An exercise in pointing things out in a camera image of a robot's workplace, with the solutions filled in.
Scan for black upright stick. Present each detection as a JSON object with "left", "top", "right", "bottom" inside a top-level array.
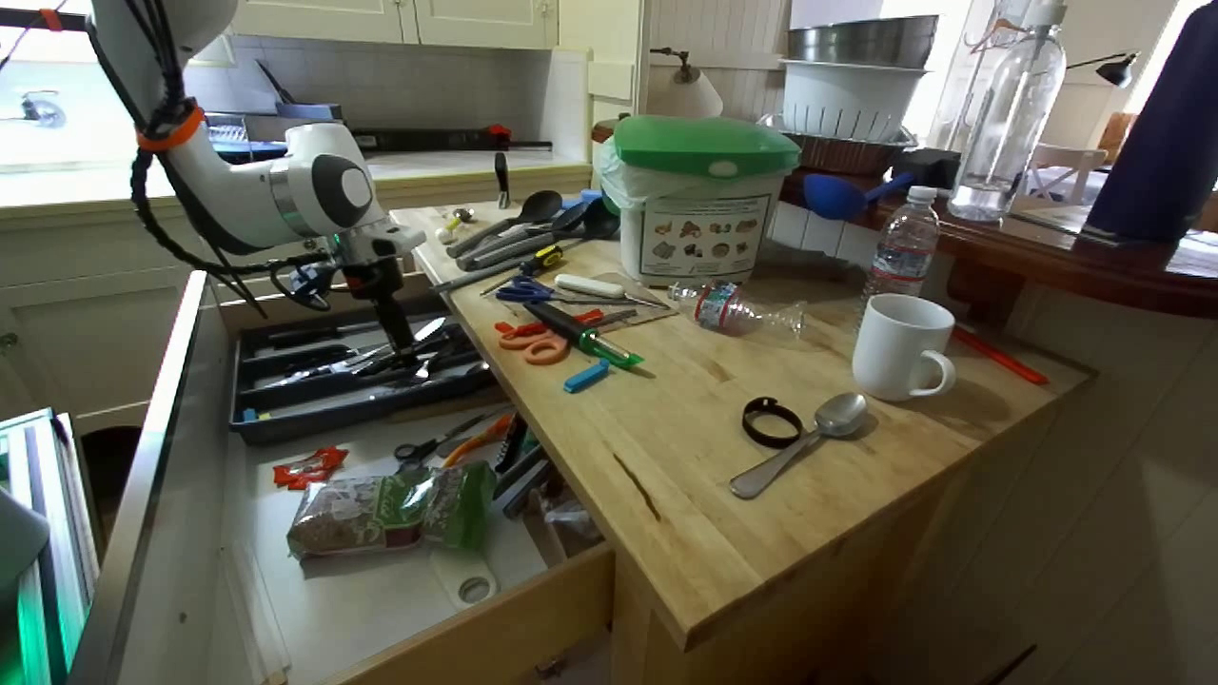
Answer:
[{"left": 486, "top": 143, "right": 518, "bottom": 215}]

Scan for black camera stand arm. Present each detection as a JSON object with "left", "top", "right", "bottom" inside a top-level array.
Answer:
[{"left": 0, "top": 4, "right": 94, "bottom": 34}]

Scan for white wall cabinet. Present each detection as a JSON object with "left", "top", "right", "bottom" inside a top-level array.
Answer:
[{"left": 228, "top": 0, "right": 563, "bottom": 58}]

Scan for wooden drawer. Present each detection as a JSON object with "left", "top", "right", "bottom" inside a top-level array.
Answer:
[{"left": 74, "top": 261, "right": 621, "bottom": 685}]

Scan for orange yellow pen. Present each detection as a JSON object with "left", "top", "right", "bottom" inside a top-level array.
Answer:
[{"left": 441, "top": 407, "right": 522, "bottom": 468}]

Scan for black cutlery tray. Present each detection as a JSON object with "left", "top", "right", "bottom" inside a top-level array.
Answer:
[{"left": 221, "top": 302, "right": 503, "bottom": 449}]

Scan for white colander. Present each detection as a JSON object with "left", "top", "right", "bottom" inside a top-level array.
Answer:
[{"left": 777, "top": 58, "right": 939, "bottom": 147}]

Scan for black ladle steel handle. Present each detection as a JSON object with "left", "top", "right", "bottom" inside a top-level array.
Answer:
[{"left": 447, "top": 187, "right": 570, "bottom": 258}]

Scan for dark bar with red end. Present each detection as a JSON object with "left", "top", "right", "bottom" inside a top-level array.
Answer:
[{"left": 348, "top": 121, "right": 560, "bottom": 161}]

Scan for black riveted-handle knife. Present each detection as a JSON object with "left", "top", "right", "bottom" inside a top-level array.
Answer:
[
  {"left": 239, "top": 352, "right": 453, "bottom": 392},
  {"left": 239, "top": 330, "right": 385, "bottom": 373}
]

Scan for steel-handled tool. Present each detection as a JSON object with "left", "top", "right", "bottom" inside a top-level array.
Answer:
[{"left": 486, "top": 415, "right": 560, "bottom": 523}]

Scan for blue round scoop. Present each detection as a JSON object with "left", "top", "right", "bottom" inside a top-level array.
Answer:
[{"left": 796, "top": 166, "right": 920, "bottom": 226}]

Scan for red ketchup packet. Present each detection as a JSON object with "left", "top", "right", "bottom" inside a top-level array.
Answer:
[
  {"left": 272, "top": 454, "right": 323, "bottom": 495},
  {"left": 300, "top": 440, "right": 352, "bottom": 482}
]

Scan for blue cloth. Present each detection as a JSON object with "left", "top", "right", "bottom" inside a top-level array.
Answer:
[{"left": 551, "top": 187, "right": 621, "bottom": 246}]

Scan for steel bowl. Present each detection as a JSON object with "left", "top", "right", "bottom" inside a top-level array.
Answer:
[{"left": 782, "top": 10, "right": 944, "bottom": 72}]

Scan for black-handled scissors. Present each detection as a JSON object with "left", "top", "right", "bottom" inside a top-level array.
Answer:
[{"left": 390, "top": 411, "right": 492, "bottom": 468}]

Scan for white base cabinet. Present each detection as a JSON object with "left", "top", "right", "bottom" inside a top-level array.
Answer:
[{"left": 0, "top": 187, "right": 423, "bottom": 434}]

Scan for glass swing-top bottle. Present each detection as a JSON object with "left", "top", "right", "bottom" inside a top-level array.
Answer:
[{"left": 950, "top": 0, "right": 1073, "bottom": 227}]

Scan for small blue cylinder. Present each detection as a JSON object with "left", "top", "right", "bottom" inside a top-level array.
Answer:
[{"left": 560, "top": 357, "right": 618, "bottom": 401}]

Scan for green snack bag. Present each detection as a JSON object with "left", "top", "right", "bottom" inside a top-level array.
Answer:
[{"left": 283, "top": 456, "right": 503, "bottom": 568}]

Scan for white bin green lid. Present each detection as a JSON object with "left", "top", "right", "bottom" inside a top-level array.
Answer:
[{"left": 596, "top": 109, "right": 809, "bottom": 288}]

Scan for orange-handled scissors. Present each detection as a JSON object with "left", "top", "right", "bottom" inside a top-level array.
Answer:
[{"left": 492, "top": 306, "right": 618, "bottom": 369}]

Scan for black ring band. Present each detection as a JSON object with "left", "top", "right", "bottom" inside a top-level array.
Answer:
[{"left": 740, "top": 392, "right": 809, "bottom": 454}]

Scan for white-shade table lamp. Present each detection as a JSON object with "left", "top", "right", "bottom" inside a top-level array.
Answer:
[{"left": 644, "top": 45, "right": 733, "bottom": 124}]

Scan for dark blue jacket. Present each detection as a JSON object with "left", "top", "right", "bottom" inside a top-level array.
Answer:
[{"left": 1080, "top": 0, "right": 1218, "bottom": 265}]

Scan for white marker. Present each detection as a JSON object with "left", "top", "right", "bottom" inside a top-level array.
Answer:
[{"left": 551, "top": 270, "right": 636, "bottom": 310}]

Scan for clear water bottle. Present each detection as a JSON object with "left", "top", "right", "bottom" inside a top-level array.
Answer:
[{"left": 870, "top": 183, "right": 950, "bottom": 306}]

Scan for dark wooden counter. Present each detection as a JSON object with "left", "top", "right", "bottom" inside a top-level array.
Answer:
[{"left": 934, "top": 187, "right": 1218, "bottom": 322}]

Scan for yellow black screwdriver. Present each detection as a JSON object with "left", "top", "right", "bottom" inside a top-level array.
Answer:
[{"left": 434, "top": 242, "right": 570, "bottom": 302}]

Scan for black desk lamp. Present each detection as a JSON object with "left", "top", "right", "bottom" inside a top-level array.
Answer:
[{"left": 1061, "top": 45, "right": 1144, "bottom": 93}]

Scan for white mug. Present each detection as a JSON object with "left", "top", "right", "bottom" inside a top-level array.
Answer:
[{"left": 844, "top": 288, "right": 965, "bottom": 407}]

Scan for crushed plastic bottle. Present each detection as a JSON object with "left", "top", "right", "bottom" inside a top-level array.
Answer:
[{"left": 691, "top": 277, "right": 819, "bottom": 344}]

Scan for green-framed crate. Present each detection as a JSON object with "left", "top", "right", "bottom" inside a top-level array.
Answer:
[{"left": 0, "top": 402, "right": 102, "bottom": 685}]

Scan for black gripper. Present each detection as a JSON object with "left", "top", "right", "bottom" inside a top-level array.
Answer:
[{"left": 329, "top": 227, "right": 427, "bottom": 363}]

